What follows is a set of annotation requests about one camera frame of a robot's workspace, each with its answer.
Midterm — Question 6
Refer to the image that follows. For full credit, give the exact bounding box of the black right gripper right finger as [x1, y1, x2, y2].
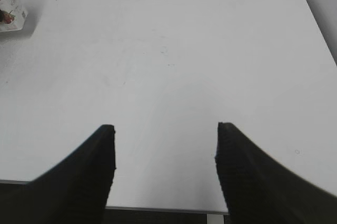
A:
[215, 123, 336, 223]

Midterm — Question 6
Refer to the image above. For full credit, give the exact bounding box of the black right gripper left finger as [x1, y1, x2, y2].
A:
[1, 125, 116, 223]

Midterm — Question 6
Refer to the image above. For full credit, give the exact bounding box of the white yili yogurt bottle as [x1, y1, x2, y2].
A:
[1, 0, 28, 33]

